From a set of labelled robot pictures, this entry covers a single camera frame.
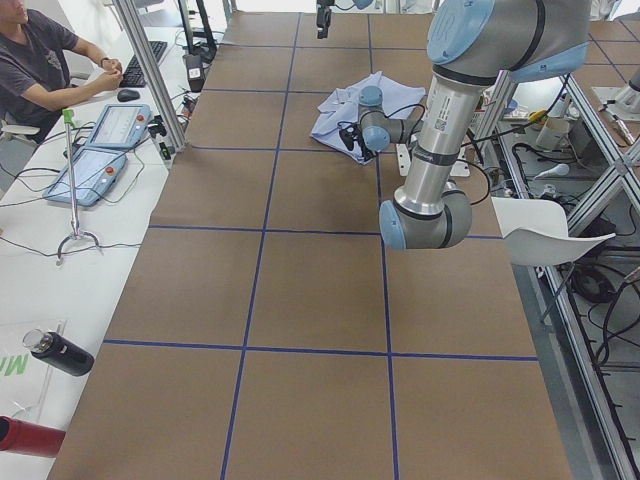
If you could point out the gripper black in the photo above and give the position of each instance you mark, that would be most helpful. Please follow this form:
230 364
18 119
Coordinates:
361 145
323 19

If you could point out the light blue striped shirt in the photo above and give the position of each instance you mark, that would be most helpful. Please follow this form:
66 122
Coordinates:
350 105

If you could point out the upper teach pendant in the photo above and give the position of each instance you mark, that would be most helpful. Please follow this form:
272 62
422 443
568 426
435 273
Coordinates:
120 126

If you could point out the teach pendant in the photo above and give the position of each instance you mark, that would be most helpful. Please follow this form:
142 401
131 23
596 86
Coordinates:
120 126
95 171

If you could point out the lower teach pendant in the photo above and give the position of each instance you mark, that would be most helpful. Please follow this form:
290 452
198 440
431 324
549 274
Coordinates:
95 171

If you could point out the seated person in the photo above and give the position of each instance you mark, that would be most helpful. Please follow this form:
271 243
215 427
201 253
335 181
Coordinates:
35 77

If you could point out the black bottle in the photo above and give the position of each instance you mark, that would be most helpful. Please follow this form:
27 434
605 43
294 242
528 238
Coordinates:
57 351

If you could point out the red bottle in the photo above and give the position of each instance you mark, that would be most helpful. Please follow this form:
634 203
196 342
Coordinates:
30 439

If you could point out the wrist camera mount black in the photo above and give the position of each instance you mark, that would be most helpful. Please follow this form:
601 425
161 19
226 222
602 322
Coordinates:
350 136

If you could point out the aluminium frame post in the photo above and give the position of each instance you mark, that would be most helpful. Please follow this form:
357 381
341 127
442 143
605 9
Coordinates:
162 78

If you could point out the metal grabber stick green handle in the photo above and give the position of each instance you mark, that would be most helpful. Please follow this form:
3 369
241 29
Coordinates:
77 233

